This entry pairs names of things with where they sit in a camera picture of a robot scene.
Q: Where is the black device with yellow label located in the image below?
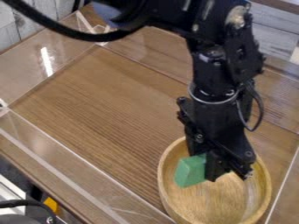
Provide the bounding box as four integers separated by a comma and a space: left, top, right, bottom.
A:
25, 185, 82, 224

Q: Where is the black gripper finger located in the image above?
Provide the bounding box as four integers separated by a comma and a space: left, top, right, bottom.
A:
205, 151, 254, 182

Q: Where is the black cable at bottom left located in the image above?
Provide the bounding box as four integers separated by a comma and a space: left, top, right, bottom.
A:
0, 199, 58, 224

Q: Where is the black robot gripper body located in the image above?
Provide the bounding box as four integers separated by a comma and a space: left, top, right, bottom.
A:
175, 87, 260, 173

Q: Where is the light wooden bowl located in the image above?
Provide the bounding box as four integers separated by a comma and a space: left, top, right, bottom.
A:
158, 136, 273, 224

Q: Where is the clear acrylic tray wall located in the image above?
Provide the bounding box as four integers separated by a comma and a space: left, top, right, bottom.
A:
0, 100, 174, 224

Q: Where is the clear acrylic corner bracket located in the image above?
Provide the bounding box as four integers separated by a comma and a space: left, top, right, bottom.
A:
75, 10, 115, 47

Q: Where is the green rectangular block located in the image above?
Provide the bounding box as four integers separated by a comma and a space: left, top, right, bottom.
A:
174, 154, 206, 188

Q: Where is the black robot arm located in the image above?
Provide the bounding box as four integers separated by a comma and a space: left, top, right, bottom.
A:
0, 0, 266, 186

